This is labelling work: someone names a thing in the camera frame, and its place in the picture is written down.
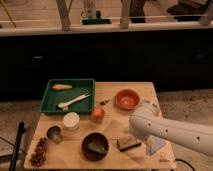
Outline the black floor cable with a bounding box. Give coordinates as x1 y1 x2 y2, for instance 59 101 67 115
175 158 197 171

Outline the black pole stand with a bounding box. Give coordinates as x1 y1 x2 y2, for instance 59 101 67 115
9 122 25 171

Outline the green plastic tray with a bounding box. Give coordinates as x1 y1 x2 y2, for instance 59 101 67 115
40 78 95 115

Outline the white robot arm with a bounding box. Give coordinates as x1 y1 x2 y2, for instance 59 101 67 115
129 101 213 157

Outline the green pepper toy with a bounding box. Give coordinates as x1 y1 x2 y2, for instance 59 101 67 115
87 143 107 154

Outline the small dark screw piece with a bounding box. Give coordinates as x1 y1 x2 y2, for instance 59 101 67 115
99 98 113 106

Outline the orange peach toy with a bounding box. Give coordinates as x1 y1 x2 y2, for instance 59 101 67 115
91 107 105 119

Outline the small metal cup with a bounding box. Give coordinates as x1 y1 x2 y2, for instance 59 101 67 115
47 126 62 144

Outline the dark brown bowl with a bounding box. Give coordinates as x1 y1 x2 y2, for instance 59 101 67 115
81 132 109 161

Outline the brown chalkboard eraser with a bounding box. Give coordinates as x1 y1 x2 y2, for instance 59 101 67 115
117 136 141 152

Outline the orange plastic bowl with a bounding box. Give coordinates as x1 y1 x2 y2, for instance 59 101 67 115
114 89 140 110

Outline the blue folded cloth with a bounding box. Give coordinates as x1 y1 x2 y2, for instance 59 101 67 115
146 136 166 156

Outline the yellow corn cob toy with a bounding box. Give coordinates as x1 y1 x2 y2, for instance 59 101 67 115
52 84 72 91

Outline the brown grape bunch toy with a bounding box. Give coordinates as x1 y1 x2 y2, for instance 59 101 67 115
30 138 47 167

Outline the white bottle on green base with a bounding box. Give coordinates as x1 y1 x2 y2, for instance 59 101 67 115
81 0 111 25

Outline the white plastic spatula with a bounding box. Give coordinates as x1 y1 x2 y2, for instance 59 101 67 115
57 94 91 109

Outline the white lidded jar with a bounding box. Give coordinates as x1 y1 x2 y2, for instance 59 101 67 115
63 112 80 130

